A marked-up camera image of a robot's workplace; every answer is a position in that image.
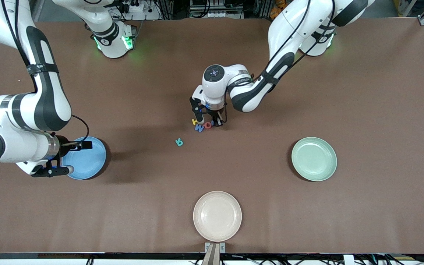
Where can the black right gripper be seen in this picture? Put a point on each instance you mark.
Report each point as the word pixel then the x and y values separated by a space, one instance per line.
pixel 63 144

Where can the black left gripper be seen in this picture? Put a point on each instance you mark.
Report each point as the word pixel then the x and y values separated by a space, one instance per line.
pixel 217 118

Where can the red uppercase Q letter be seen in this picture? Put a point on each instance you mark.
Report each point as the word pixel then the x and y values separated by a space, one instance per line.
pixel 206 126

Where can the blue uppercase M letter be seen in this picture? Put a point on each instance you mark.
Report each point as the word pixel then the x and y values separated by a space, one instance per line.
pixel 199 128

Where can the teal uppercase R letter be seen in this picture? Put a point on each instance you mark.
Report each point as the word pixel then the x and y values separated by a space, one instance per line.
pixel 177 142

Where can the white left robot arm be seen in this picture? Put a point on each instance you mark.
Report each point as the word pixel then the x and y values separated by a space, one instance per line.
pixel 289 25

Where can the blue plate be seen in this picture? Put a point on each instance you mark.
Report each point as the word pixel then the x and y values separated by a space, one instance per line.
pixel 90 162

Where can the beige plate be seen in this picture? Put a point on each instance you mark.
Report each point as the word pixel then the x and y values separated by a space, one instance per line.
pixel 217 216

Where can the green plate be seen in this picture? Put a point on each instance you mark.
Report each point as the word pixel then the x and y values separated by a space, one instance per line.
pixel 314 159

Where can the background electronics unit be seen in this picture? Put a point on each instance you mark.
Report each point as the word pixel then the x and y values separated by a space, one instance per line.
pixel 215 14

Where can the orange object pile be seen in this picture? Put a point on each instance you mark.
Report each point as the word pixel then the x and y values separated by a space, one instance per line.
pixel 275 13

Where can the white power strip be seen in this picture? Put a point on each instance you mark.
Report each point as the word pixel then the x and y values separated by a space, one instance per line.
pixel 149 15

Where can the small metal bracket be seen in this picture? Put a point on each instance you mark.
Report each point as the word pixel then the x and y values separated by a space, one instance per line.
pixel 207 246

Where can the yellow post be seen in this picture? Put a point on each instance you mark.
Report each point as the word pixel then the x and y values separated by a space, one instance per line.
pixel 399 5

